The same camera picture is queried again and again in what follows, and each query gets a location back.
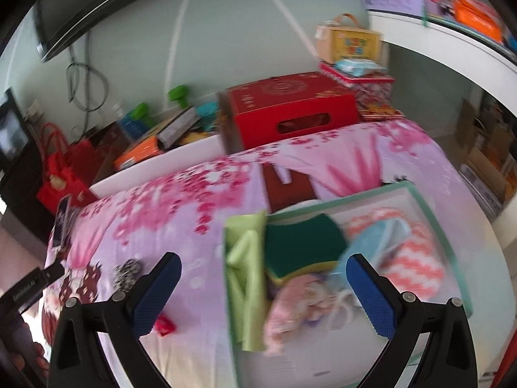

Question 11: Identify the black white leopard scrunchie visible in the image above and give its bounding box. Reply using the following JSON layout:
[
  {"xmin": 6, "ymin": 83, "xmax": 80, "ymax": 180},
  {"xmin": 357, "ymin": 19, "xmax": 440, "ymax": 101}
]
[{"xmin": 113, "ymin": 258, "xmax": 143, "ymax": 293}]

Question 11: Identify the red pink fuzzy hair tie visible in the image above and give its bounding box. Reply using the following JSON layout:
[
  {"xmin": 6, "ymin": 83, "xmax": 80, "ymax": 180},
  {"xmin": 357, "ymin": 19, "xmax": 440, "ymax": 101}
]
[{"xmin": 152, "ymin": 313, "xmax": 178, "ymax": 337}]

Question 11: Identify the pink white chevron cloth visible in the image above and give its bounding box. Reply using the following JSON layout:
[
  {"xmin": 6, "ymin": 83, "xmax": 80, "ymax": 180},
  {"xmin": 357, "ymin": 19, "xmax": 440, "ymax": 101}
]
[{"xmin": 343, "ymin": 207, "xmax": 445, "ymax": 301}]

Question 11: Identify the light blue face mask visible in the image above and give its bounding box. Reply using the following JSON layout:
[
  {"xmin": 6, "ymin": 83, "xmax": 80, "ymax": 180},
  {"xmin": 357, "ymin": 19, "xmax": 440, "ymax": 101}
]
[{"xmin": 326, "ymin": 217, "xmax": 411, "ymax": 292}]

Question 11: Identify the pink fluffy cloth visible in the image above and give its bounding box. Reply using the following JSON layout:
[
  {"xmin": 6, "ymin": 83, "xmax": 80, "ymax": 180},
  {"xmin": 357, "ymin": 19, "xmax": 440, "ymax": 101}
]
[{"xmin": 263, "ymin": 274, "xmax": 336, "ymax": 356}]

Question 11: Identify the green yellow sponge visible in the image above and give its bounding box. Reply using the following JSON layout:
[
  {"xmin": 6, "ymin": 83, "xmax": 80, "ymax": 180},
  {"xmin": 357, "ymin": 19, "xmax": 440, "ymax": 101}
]
[{"xmin": 264, "ymin": 214, "xmax": 349, "ymax": 287}]

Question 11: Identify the lime green cloth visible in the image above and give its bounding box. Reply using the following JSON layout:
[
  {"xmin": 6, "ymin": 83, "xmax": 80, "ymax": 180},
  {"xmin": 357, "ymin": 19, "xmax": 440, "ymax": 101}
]
[{"xmin": 224, "ymin": 210, "xmax": 267, "ymax": 352}]

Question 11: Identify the person's left hand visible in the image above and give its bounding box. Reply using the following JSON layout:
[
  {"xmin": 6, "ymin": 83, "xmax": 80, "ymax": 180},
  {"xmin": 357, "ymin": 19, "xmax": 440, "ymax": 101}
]
[{"xmin": 7, "ymin": 340, "xmax": 52, "ymax": 377}]

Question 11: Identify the smartphone on stand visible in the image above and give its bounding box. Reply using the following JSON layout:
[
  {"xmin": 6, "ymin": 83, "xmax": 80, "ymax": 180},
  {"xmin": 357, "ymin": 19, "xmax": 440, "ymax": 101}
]
[{"xmin": 53, "ymin": 194, "xmax": 72, "ymax": 249}]

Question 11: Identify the pink floral bed sheet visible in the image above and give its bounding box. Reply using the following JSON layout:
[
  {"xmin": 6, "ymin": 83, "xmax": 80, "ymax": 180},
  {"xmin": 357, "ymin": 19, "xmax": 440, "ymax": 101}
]
[{"xmin": 41, "ymin": 119, "xmax": 515, "ymax": 387}]

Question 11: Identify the red felt tote bag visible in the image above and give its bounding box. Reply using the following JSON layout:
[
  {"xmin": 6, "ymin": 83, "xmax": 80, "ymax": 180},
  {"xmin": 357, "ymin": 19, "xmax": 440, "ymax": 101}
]
[{"xmin": 37, "ymin": 123, "xmax": 103, "ymax": 215}]

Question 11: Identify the white tray teal rim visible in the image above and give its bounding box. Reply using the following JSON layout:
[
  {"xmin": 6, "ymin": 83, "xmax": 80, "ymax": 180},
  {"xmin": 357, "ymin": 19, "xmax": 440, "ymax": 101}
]
[{"xmin": 232, "ymin": 181, "xmax": 473, "ymax": 387}]

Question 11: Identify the black appliance with screen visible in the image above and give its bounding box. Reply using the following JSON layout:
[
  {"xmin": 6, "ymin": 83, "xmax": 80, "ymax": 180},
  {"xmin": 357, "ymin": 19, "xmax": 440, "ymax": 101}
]
[{"xmin": 0, "ymin": 89, "xmax": 29, "ymax": 171}]

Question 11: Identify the dark red paper bag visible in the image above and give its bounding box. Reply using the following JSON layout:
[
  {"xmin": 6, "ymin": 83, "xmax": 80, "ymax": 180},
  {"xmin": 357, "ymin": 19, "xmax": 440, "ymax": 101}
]
[{"xmin": 88, "ymin": 122, "xmax": 130, "ymax": 184}]

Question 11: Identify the orange cardboard box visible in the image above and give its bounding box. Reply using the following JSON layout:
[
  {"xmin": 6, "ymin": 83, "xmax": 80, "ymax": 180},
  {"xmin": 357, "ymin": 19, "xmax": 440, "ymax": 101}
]
[{"xmin": 114, "ymin": 106, "xmax": 199, "ymax": 171}]

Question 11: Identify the blue water bottle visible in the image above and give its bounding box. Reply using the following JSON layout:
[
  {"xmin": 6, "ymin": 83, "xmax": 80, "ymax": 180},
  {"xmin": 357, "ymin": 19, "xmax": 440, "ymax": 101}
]
[{"xmin": 113, "ymin": 102, "xmax": 138, "ymax": 142}]

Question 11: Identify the green dumbbell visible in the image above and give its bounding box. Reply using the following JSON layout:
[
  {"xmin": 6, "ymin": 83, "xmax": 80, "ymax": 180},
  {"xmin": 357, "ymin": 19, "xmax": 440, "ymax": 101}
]
[
  {"xmin": 167, "ymin": 85, "xmax": 190, "ymax": 110},
  {"xmin": 130, "ymin": 102, "xmax": 156, "ymax": 129}
]

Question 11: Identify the white foam board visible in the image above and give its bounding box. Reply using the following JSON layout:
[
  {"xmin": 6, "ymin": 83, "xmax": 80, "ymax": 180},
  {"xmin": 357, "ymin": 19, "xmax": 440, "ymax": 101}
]
[{"xmin": 90, "ymin": 135, "xmax": 225, "ymax": 198}]

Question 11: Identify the teal round object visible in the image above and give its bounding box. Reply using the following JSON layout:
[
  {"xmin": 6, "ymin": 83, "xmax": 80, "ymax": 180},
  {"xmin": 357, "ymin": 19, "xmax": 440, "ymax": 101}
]
[{"xmin": 195, "ymin": 102, "xmax": 218, "ymax": 132}]

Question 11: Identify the large red gift box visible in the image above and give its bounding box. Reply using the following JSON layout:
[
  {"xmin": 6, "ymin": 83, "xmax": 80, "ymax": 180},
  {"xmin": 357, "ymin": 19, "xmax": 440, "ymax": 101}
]
[{"xmin": 225, "ymin": 72, "xmax": 360, "ymax": 149}]

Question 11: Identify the red patterned gift box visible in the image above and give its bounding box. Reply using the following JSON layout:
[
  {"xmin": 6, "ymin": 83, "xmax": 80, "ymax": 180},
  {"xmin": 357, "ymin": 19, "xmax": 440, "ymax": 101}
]
[{"xmin": 319, "ymin": 61, "xmax": 394, "ymax": 106}]

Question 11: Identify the blue wet wipes pack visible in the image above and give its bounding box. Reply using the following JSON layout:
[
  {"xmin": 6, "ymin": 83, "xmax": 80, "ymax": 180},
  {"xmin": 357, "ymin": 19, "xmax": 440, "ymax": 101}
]
[{"xmin": 335, "ymin": 58, "xmax": 387, "ymax": 77}]

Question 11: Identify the yellow carry box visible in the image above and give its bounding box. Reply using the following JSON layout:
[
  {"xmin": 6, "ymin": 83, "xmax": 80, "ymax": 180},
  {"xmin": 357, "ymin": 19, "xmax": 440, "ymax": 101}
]
[{"xmin": 315, "ymin": 13, "xmax": 382, "ymax": 64}]

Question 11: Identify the black cable on wall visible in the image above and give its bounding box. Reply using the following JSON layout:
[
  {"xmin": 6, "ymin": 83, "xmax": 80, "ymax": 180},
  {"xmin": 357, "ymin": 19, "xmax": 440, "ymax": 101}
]
[{"xmin": 65, "ymin": 31, "xmax": 111, "ymax": 139}]

